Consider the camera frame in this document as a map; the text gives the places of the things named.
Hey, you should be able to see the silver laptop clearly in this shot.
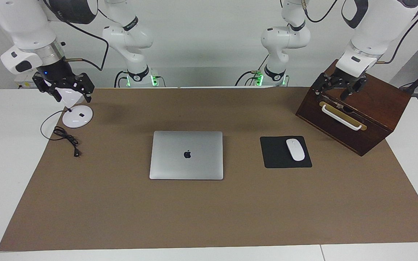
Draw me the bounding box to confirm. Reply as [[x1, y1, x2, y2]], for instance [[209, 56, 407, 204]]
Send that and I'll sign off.
[[149, 130, 224, 181]]

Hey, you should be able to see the white desk lamp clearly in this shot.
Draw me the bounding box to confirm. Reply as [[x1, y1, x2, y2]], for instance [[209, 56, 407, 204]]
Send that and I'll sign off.
[[55, 87, 94, 129]]

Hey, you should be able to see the dark wooden box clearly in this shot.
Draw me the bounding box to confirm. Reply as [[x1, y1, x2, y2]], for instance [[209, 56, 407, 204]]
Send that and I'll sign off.
[[295, 59, 413, 157]]

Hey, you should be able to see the white computer mouse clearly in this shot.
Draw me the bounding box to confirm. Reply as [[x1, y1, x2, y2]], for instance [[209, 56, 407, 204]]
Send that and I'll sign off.
[[286, 138, 306, 162]]

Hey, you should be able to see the black mouse pad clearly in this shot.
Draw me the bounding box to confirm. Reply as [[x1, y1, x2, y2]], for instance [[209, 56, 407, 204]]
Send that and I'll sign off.
[[260, 136, 313, 169]]

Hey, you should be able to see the brown table mat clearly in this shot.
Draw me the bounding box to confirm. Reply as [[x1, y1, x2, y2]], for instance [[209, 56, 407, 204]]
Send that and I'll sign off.
[[0, 87, 418, 252]]

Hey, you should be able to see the white box handle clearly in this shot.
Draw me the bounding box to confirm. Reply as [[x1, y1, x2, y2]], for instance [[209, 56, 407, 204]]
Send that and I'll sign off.
[[321, 104, 362, 131]]

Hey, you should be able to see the black arm base cable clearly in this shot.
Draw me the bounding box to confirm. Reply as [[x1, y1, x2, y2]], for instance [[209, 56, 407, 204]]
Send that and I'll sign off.
[[235, 54, 269, 87], [114, 71, 128, 87]]

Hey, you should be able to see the black lamp power cable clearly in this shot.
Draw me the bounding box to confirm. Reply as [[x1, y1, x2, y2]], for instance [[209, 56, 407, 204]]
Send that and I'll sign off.
[[40, 110, 81, 158]]

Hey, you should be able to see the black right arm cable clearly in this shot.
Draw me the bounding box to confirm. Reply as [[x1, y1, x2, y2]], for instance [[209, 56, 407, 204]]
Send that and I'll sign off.
[[44, 0, 110, 71]]

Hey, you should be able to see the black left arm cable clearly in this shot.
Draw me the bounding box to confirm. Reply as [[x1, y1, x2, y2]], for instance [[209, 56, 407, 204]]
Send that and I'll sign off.
[[303, 0, 418, 65]]

